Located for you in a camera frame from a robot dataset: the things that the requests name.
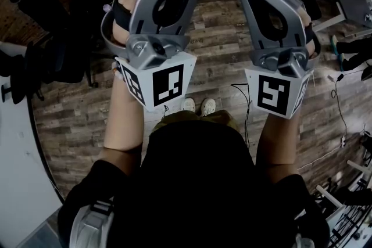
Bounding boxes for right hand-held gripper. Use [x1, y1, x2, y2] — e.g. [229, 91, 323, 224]
[238, 0, 322, 120]

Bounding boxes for person's left forearm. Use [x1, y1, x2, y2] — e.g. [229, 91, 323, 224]
[102, 72, 146, 154]

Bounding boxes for person's right forearm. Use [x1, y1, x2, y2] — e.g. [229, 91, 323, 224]
[255, 109, 302, 168]

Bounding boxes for person's right hand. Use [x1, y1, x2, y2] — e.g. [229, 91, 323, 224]
[301, 8, 319, 60]

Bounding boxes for person's right white shoe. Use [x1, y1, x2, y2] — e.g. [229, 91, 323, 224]
[199, 98, 217, 117]

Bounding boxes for person's white shoe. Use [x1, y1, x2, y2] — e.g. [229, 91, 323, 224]
[199, 98, 217, 117]
[180, 98, 196, 113]

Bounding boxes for person's left white shoe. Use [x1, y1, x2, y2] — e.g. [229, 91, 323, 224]
[180, 98, 196, 113]

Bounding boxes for person's olive trousers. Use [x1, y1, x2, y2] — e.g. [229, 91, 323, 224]
[151, 109, 241, 137]

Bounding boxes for large black office chair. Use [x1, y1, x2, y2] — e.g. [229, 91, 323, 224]
[8, 0, 99, 89]

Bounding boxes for small black office chair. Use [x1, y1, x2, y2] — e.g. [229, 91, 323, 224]
[0, 42, 46, 105]

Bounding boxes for person's black shirt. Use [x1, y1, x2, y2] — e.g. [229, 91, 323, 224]
[58, 120, 331, 248]

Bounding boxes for cluttered equipment rack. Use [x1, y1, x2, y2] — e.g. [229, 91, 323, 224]
[315, 130, 372, 248]

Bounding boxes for white curved desk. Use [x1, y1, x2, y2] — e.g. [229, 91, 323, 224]
[0, 40, 65, 248]

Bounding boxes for beaded bracelet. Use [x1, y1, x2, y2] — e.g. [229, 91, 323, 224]
[112, 62, 126, 82]

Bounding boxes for black floor cable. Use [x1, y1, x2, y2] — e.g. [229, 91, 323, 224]
[231, 83, 252, 149]

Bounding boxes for black charger cable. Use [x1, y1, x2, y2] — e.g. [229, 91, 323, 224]
[328, 72, 349, 143]

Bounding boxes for grey backpack strap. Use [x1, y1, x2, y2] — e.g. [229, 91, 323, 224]
[295, 233, 316, 248]
[69, 200, 116, 248]

